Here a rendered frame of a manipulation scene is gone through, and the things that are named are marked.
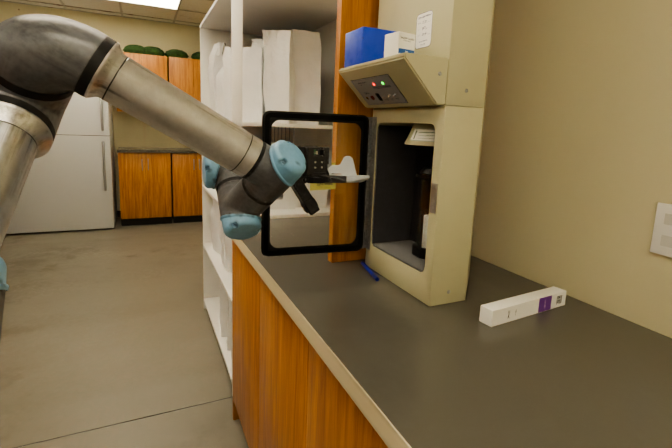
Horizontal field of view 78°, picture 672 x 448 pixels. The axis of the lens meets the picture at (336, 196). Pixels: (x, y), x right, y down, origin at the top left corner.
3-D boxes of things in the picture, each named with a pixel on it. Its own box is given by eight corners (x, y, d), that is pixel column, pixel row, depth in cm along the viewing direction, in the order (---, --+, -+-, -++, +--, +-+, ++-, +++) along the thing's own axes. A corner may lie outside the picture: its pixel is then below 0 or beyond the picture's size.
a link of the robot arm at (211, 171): (204, 199, 87) (200, 167, 91) (256, 197, 91) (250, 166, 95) (207, 176, 81) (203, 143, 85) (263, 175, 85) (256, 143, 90)
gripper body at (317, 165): (332, 147, 93) (281, 147, 88) (331, 185, 94) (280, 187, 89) (319, 145, 100) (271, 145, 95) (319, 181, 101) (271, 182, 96)
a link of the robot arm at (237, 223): (246, 209, 74) (237, 161, 79) (214, 240, 80) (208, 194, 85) (281, 216, 79) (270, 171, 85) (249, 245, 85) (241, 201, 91)
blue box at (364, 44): (375, 71, 116) (377, 38, 115) (395, 67, 107) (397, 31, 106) (343, 68, 112) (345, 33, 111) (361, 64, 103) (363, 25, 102)
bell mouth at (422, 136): (443, 144, 121) (444, 125, 120) (488, 148, 105) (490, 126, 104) (391, 143, 114) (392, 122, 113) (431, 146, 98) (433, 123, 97)
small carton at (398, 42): (399, 63, 100) (401, 37, 99) (413, 61, 96) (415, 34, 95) (383, 61, 98) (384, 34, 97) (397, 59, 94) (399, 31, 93)
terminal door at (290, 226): (362, 250, 125) (369, 115, 118) (260, 257, 115) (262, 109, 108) (361, 249, 126) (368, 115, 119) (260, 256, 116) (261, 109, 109)
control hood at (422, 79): (372, 108, 120) (374, 72, 118) (446, 105, 91) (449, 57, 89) (336, 106, 115) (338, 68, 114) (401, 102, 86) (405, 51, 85)
